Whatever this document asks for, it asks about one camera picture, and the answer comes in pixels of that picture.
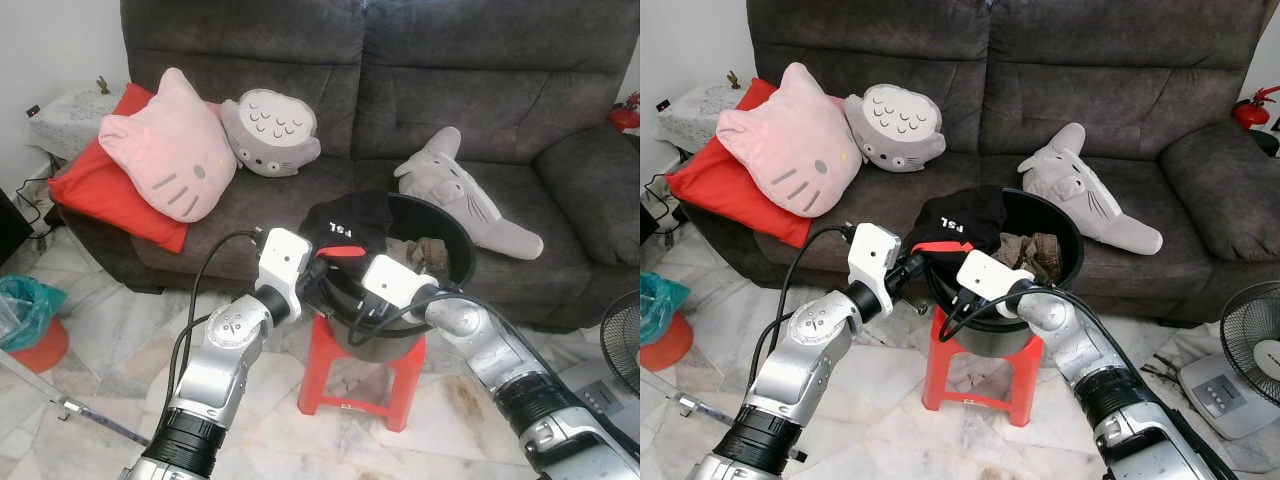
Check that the black shirt red stripe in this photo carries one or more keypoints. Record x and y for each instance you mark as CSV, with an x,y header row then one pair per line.
x,y
345,220
960,215

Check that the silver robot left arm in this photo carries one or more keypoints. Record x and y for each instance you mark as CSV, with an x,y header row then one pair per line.
x,y
810,350
215,360

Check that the red plastic stool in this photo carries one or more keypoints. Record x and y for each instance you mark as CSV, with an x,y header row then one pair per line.
x,y
318,370
940,365

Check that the brown crumpled garment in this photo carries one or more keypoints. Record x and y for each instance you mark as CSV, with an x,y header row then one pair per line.
x,y
425,255
1035,255

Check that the black laundry basket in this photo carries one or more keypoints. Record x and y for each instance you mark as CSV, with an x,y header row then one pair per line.
x,y
440,225
1050,215

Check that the round grey totoro cushion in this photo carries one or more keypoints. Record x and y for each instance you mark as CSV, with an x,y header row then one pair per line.
x,y
270,135
895,130

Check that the long grey totoro plush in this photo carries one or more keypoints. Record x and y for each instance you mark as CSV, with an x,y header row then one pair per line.
x,y
1075,185
450,190

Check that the pink cat face cushion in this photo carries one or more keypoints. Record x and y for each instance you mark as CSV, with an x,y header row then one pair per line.
x,y
165,150
785,145

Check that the red cushion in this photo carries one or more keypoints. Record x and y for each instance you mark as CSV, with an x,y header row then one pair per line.
x,y
720,185
100,190

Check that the dark grey sofa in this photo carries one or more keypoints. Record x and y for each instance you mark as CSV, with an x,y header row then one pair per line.
x,y
450,100
1100,90

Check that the silver metal clothes rack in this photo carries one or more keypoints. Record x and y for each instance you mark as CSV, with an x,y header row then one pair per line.
x,y
75,407
700,408

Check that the red plastic bucket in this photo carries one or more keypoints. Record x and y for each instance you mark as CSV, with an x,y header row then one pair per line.
x,y
665,350
40,350

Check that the white floor fan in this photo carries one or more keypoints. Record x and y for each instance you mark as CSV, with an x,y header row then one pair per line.
x,y
1250,340
625,340

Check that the small brown figurine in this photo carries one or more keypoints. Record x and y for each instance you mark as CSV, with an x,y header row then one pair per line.
x,y
102,86
734,81

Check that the side table lace cloth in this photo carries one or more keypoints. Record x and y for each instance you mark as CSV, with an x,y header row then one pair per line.
x,y
70,120
700,110

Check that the red fire extinguisher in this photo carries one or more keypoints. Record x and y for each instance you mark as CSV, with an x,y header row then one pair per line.
x,y
625,115
1250,112

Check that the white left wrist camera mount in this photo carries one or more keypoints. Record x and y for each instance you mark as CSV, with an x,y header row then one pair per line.
x,y
283,262
873,255

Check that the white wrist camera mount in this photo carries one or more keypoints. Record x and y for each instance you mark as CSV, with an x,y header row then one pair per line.
x,y
283,262
395,282
873,255
990,275

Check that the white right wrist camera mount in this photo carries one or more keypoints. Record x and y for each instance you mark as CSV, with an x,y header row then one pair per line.
x,y
395,282
990,275

